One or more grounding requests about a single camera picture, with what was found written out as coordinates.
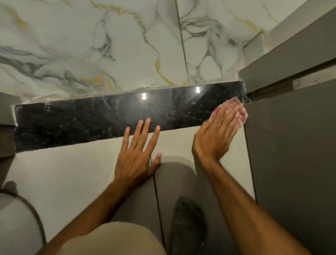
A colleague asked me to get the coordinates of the person's right hand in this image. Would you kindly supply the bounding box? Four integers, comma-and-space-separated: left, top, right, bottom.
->
193, 101, 247, 165

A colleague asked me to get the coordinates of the person's left hand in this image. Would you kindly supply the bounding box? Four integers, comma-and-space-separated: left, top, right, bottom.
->
113, 117, 162, 190

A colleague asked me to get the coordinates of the pink checkered cleaning cloth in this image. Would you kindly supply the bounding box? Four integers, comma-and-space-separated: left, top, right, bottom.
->
209, 96, 249, 131

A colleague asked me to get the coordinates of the person's left forearm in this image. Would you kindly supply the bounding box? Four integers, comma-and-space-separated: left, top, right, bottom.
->
35, 180, 133, 255

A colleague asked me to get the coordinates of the person's right forearm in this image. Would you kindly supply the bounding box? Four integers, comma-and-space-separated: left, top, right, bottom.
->
200, 158, 313, 255

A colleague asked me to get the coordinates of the black granite threshold strip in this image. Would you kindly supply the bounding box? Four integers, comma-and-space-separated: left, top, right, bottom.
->
14, 81, 250, 153

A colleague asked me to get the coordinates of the person's black shoe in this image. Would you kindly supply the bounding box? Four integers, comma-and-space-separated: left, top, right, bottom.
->
168, 197, 208, 255

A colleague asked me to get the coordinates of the dark grey door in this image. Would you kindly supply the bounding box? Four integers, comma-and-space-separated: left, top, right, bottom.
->
244, 77, 336, 255

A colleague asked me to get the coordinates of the person's beige shorts leg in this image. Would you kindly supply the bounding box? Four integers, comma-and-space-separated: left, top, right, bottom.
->
56, 221, 167, 255

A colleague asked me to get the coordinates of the silver metal hinge plate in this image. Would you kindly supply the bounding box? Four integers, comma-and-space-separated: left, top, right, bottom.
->
292, 69, 336, 91

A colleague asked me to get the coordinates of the white ribbed bin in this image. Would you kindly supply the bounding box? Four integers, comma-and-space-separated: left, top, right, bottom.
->
0, 181, 48, 255

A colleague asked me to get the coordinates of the grey door frame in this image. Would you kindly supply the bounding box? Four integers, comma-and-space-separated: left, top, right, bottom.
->
238, 6, 336, 94

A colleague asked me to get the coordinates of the grey door frame post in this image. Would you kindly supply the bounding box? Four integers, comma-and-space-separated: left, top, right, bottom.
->
0, 92, 22, 185

